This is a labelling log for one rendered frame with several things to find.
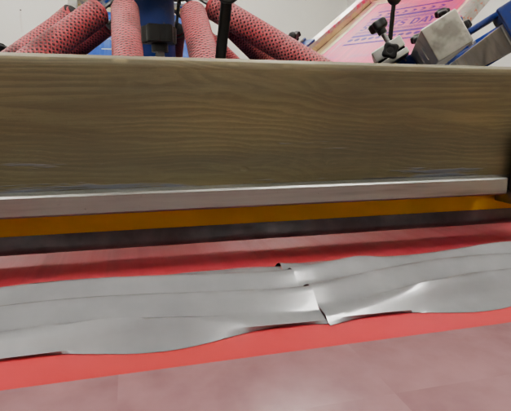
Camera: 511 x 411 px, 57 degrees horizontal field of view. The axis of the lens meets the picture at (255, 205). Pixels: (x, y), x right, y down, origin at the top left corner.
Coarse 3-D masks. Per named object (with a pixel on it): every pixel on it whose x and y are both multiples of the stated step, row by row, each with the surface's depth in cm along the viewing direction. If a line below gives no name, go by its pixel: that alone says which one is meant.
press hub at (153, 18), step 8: (136, 0) 99; (144, 0) 98; (152, 0) 98; (160, 0) 99; (168, 0) 100; (176, 0) 114; (184, 0) 114; (144, 8) 99; (152, 8) 98; (160, 8) 99; (168, 8) 100; (144, 16) 99; (152, 16) 99; (160, 16) 99; (168, 16) 100; (144, 24) 99; (144, 48) 100; (168, 48) 101; (168, 56) 102
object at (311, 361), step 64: (0, 256) 26; (64, 256) 26; (128, 256) 26; (192, 256) 26; (256, 256) 26; (0, 384) 14; (64, 384) 14; (128, 384) 14; (192, 384) 14; (256, 384) 14; (320, 384) 14; (384, 384) 14
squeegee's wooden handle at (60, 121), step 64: (0, 64) 22; (64, 64) 22; (128, 64) 23; (192, 64) 24; (256, 64) 25; (320, 64) 25; (384, 64) 27; (0, 128) 22; (64, 128) 23; (128, 128) 23; (192, 128) 24; (256, 128) 25; (320, 128) 26; (384, 128) 27; (448, 128) 28; (0, 192) 23
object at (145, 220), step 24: (72, 216) 25; (96, 216) 25; (120, 216) 25; (144, 216) 25; (168, 216) 26; (192, 216) 26; (216, 216) 26; (240, 216) 27; (264, 216) 27; (288, 216) 28; (312, 216) 28; (336, 216) 28; (360, 216) 29
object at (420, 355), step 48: (288, 240) 29; (336, 240) 29; (384, 240) 29; (432, 240) 29; (480, 240) 29; (384, 336) 17; (432, 336) 17; (480, 336) 17; (432, 384) 14; (480, 384) 14
